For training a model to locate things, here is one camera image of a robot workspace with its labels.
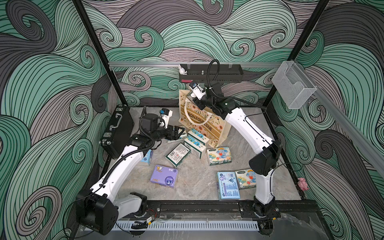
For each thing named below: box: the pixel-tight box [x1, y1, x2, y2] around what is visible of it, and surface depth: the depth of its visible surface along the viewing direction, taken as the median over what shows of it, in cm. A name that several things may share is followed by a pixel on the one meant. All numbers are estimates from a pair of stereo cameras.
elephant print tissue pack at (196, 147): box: [183, 134, 207, 159], surface depth 91 cm
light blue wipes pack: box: [217, 171, 241, 200], surface depth 77 cm
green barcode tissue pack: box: [165, 142, 191, 168], surface depth 89 cm
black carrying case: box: [99, 104, 135, 160], surface depth 83 cm
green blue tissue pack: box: [187, 128, 210, 145], surface depth 94 cm
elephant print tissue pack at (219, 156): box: [206, 146, 233, 166], surface depth 89 cm
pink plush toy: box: [297, 177, 310, 191], surface depth 83 cm
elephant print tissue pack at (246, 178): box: [234, 169, 257, 190], surface depth 79 cm
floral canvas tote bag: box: [178, 89, 232, 148], surface depth 97 cm
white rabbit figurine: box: [178, 64, 188, 75], surface depth 87 cm
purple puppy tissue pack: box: [150, 165, 179, 189], surface depth 81 cm
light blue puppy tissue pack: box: [140, 149, 154, 166], surface depth 89 cm
